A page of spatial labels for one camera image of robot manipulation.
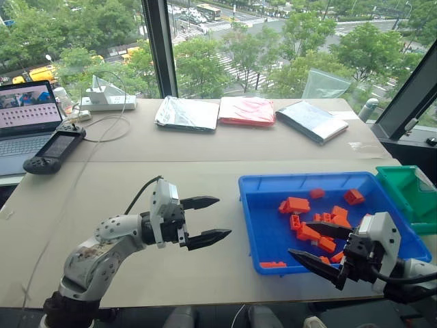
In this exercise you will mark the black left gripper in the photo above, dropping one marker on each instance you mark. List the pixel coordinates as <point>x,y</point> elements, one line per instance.
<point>175,223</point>

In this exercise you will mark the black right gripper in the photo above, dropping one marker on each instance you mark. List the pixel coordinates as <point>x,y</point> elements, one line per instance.
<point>362,256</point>

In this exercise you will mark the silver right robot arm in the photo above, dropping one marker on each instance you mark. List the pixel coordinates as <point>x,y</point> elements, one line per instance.
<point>420,273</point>

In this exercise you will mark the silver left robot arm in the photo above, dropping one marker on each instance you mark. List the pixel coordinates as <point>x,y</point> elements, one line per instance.
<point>102,239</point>

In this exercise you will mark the green plastic bin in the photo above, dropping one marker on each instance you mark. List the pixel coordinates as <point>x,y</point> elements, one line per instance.
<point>406,191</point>

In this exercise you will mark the small orange block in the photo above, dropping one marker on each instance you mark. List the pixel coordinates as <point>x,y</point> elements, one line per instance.
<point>338,257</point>
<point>325,260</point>

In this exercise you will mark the upright orange block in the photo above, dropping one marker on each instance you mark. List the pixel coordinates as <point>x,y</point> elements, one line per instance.
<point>295,222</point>

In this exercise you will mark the large orange block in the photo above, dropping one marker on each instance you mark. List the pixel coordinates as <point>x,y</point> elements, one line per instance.
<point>296,205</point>

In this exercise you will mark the small red round object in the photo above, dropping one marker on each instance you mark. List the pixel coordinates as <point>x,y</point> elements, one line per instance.
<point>317,193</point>

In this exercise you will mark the flat orange studded block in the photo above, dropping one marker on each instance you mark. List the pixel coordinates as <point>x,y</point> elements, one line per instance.
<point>273,264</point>

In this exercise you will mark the orange hollow block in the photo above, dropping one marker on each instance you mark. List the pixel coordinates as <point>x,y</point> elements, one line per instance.
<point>353,197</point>

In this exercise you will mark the blue plastic tray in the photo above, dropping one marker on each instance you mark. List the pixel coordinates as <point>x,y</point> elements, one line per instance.
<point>266,232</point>

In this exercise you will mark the white shoe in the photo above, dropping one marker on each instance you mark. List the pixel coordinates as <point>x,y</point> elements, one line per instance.
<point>315,323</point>

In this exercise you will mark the silver blue foil bag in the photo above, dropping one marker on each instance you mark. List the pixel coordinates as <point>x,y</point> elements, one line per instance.
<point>312,121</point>

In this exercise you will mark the grey thermos bottle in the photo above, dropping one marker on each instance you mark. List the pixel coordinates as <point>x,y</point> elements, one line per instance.
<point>368,109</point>

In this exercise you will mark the small black object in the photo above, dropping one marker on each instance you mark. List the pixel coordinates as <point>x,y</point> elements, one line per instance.
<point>432,141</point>

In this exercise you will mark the white power strip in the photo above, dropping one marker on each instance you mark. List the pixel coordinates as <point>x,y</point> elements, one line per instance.
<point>109,102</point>

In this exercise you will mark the white charger plug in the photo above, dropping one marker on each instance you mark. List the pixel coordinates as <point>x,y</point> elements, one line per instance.
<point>85,115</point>

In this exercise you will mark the clear plastic bag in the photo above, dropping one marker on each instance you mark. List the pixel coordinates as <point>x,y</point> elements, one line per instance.
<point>326,85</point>

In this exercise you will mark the black handheld game console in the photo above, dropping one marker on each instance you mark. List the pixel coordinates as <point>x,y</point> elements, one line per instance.
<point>54,148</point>

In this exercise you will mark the black window pillar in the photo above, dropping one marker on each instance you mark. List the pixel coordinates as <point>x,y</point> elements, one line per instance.
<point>160,51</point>

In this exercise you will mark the clear plastic bottle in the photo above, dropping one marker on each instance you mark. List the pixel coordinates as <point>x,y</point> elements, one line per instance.
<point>63,99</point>

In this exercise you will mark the grey laptop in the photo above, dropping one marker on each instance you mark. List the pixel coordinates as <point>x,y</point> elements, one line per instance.
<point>24,136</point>

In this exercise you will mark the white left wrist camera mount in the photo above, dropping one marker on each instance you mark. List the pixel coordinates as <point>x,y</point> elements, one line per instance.
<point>162,196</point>

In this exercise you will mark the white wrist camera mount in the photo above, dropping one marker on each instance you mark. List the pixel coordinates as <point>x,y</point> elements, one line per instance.
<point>384,232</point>
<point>162,196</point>

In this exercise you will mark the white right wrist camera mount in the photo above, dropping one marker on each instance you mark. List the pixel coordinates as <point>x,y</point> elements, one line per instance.
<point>384,232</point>

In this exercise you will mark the black slanted window frame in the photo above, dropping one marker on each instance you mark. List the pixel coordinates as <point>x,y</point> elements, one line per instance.
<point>406,102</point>

